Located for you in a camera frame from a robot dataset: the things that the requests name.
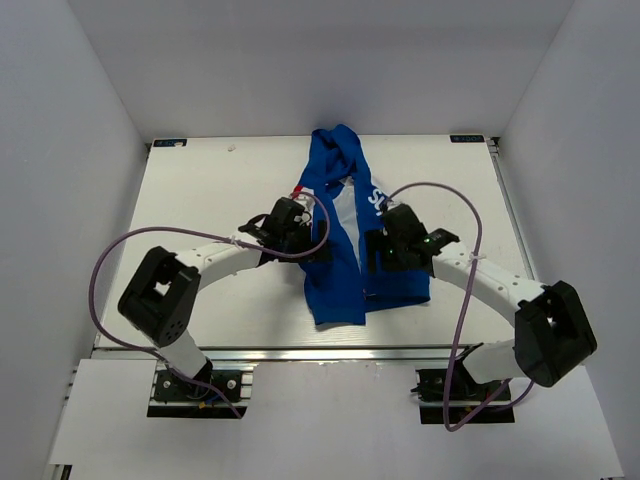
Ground aluminium table right rail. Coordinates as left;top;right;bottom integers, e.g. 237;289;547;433
486;137;538;280

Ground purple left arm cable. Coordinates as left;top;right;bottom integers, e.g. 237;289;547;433
88;193;331;420

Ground aluminium table rail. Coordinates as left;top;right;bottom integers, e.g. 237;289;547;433
486;137;538;280
94;345;481;362

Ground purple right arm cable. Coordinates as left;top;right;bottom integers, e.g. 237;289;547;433
384;181;534;432

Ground blue corner label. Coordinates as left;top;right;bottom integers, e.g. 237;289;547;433
152;138;187;148
449;134;485;143

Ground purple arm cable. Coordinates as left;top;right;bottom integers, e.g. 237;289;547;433
384;181;534;432
88;193;331;420

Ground blue right corner label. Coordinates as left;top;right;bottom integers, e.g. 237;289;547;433
449;134;485;143

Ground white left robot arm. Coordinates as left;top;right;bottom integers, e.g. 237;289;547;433
118;192;331;399

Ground blue white red jacket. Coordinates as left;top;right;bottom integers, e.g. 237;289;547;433
294;124;430;326

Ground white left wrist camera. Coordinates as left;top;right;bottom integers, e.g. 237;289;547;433
295;195;314;209

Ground aluminium table front rail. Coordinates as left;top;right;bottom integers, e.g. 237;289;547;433
94;345;481;362

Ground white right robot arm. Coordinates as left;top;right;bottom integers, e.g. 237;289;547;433
366;204;597;399

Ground blue left corner label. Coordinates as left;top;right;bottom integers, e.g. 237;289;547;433
152;138;187;148

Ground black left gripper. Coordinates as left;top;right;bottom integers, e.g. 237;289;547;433
278;219;332;263

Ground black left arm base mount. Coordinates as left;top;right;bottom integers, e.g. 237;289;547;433
147;362;255;420

